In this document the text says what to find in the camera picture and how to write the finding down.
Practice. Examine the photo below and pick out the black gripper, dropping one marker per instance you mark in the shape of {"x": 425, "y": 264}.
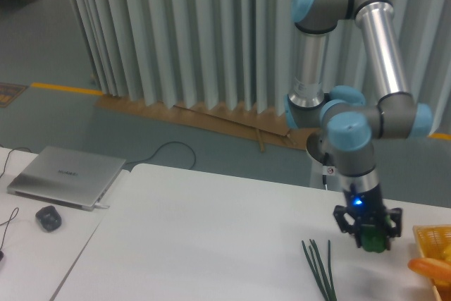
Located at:
{"x": 367, "y": 207}

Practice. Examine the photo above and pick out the green bell pepper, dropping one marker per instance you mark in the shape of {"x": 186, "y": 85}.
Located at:
{"x": 372, "y": 239}

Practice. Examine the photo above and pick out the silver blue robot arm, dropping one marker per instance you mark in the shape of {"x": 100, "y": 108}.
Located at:
{"x": 343, "y": 124}

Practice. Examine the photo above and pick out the orange wicker basket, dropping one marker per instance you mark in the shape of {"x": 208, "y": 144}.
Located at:
{"x": 431, "y": 241}

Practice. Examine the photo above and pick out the yellow fruit in basket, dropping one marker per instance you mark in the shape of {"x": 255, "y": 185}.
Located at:
{"x": 445, "y": 253}

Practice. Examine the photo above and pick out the orange carrot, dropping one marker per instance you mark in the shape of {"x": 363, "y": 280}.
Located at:
{"x": 431, "y": 268}

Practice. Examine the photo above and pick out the green chive bunch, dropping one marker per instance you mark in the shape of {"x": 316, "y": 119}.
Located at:
{"x": 322, "y": 272}

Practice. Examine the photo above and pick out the flat brown cardboard sheet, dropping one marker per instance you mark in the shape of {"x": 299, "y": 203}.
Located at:
{"x": 264, "y": 128}

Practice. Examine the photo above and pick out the pale green pleated curtain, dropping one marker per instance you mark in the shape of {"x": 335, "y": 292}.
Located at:
{"x": 240, "y": 52}

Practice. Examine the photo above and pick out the silver Huawei laptop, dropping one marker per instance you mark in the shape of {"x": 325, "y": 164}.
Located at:
{"x": 68, "y": 177}

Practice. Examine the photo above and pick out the black computer mouse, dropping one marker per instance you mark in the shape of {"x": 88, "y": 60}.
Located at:
{"x": 48, "y": 218}

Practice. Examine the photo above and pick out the brown floor sign mat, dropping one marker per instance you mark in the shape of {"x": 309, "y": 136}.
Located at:
{"x": 9, "y": 92}

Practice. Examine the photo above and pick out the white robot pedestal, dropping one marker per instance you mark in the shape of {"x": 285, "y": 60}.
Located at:
{"x": 320, "y": 170}

